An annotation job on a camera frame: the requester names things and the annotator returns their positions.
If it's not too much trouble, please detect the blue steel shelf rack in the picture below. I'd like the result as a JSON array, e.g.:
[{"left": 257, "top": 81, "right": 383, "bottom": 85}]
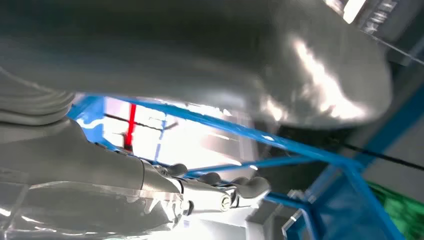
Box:
[{"left": 67, "top": 94, "right": 407, "bottom": 240}]

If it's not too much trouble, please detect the green plastic crate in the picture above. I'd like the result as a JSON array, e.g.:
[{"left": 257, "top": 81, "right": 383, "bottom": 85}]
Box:
[{"left": 367, "top": 181, "right": 424, "bottom": 240}]

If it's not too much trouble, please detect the thin black cord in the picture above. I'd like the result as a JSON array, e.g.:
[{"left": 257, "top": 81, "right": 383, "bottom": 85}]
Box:
[{"left": 341, "top": 142, "right": 424, "bottom": 172}]

